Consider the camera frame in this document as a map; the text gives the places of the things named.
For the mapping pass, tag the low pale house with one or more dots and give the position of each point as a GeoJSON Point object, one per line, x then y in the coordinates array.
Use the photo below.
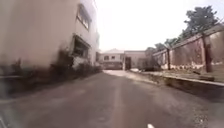
{"type": "Point", "coordinates": [120, 59]}

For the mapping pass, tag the brown dirt road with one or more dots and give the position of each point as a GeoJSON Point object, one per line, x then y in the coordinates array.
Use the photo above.
{"type": "Point", "coordinates": [110, 103]}

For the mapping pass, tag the dark bushes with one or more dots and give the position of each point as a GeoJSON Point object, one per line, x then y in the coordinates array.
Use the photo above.
{"type": "Point", "coordinates": [63, 68]}

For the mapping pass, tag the robot's own part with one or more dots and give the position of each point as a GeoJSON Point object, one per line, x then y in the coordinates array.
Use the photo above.
{"type": "Point", "coordinates": [150, 126]}

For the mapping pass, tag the large pale building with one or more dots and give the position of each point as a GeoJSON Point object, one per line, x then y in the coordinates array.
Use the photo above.
{"type": "Point", "coordinates": [43, 33]}

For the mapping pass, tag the concrete kerb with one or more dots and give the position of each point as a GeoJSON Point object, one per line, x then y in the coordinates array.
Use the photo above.
{"type": "Point", "coordinates": [190, 83]}

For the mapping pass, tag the tall green tree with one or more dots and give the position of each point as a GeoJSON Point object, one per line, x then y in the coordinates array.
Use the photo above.
{"type": "Point", "coordinates": [199, 21]}

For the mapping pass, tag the brick wall with posts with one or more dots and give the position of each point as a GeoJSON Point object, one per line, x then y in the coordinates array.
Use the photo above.
{"type": "Point", "coordinates": [190, 53]}

